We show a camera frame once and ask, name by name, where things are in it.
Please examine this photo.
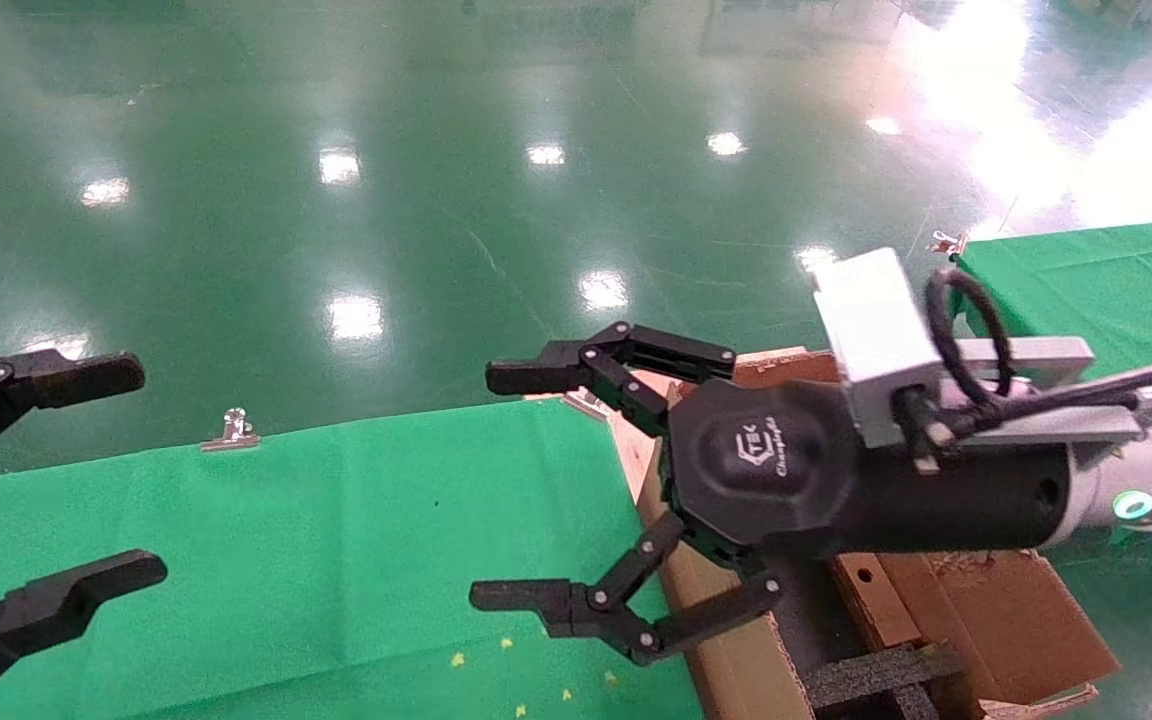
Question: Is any green table cloth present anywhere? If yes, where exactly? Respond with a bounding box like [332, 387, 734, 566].
[0, 398, 707, 720]
[951, 215, 1152, 381]

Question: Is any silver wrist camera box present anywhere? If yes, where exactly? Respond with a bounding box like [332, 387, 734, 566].
[811, 248, 945, 449]

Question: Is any small brown cardboard box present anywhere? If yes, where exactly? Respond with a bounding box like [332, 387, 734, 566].
[829, 553, 927, 651]

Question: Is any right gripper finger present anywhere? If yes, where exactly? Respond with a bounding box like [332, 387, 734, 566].
[484, 320, 737, 441]
[468, 510, 782, 668]

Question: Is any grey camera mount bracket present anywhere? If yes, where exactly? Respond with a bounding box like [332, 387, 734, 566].
[936, 338, 1152, 446]

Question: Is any large open cardboard carton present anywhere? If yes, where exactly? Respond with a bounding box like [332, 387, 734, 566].
[626, 345, 1122, 720]

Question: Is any black foam insert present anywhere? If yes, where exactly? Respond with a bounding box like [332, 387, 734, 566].
[798, 645, 967, 720]

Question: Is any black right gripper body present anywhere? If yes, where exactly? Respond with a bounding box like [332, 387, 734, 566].
[658, 378, 1077, 561]

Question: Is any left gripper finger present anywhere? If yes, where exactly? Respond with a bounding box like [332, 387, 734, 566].
[0, 550, 169, 716]
[0, 350, 147, 481]

